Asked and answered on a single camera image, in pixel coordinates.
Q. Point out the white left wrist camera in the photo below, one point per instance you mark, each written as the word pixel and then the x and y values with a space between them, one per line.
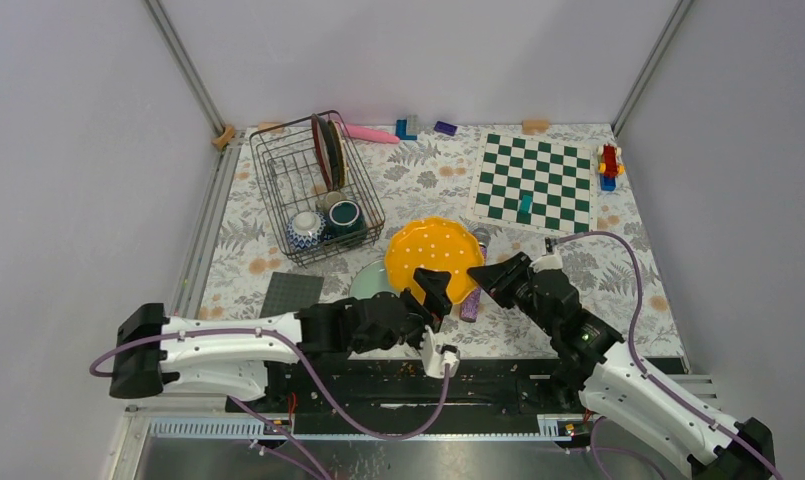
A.
pixel 439 361

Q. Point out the floral tablecloth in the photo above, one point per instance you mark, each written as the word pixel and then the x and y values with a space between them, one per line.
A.
pixel 614 270

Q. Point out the grey studded baseplate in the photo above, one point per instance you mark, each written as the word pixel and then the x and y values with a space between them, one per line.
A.
pixel 289 292

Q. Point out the blue toy brick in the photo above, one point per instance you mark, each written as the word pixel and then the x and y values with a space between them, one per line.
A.
pixel 400 131

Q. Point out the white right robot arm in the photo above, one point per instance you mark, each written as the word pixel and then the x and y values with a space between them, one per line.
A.
pixel 597 366

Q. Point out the teal block on chessboard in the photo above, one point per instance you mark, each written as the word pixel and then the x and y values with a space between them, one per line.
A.
pixel 525 205

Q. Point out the wooden corner block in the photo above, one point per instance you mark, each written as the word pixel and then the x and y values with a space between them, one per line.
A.
pixel 223 140

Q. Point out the aluminium frame rail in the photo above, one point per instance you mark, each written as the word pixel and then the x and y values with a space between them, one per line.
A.
pixel 180 55

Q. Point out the light green flower plate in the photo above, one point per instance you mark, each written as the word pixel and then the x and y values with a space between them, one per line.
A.
pixel 371 280

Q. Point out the black wire dish rack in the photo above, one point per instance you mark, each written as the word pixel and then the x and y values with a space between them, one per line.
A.
pixel 290 182

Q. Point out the right aluminium frame post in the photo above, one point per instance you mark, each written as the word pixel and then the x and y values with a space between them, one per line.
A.
pixel 656 55

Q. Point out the cream ceramic cup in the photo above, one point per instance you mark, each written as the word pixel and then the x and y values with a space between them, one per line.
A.
pixel 327 200

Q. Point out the purple toy brick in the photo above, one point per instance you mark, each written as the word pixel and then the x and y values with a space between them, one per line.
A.
pixel 445 128

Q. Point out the brown rimmed beige plate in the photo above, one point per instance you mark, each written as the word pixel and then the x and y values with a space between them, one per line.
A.
pixel 321 150

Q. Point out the red yellow toy figure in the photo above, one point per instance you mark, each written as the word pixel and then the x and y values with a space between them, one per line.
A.
pixel 610 166

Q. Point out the dark green mug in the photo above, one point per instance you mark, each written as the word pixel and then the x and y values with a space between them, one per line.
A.
pixel 346 217

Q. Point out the yellow scalloped plate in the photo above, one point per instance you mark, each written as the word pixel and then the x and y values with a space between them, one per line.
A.
pixel 436 244

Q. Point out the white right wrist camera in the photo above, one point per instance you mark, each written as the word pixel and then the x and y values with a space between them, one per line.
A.
pixel 550 259

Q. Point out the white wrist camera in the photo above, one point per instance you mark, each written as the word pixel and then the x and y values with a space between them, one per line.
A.
pixel 550 259
pixel 439 361

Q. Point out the green white chessboard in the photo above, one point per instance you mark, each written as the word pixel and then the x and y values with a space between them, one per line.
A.
pixel 562 179

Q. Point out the grey toy brick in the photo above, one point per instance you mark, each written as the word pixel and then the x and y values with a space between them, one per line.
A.
pixel 412 122

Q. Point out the purple glitter microphone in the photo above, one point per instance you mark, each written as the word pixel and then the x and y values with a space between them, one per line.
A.
pixel 470 306

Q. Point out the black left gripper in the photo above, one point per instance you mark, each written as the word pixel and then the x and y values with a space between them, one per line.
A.
pixel 436 300

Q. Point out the blue white patterned bowl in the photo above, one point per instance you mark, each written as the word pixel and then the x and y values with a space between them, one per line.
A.
pixel 305 230

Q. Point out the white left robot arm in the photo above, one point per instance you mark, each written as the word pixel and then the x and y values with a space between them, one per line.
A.
pixel 155 352

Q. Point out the pink plastic object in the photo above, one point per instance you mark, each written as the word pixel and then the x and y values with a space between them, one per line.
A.
pixel 370 135

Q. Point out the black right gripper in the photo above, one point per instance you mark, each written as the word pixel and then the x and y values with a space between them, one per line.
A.
pixel 500 276

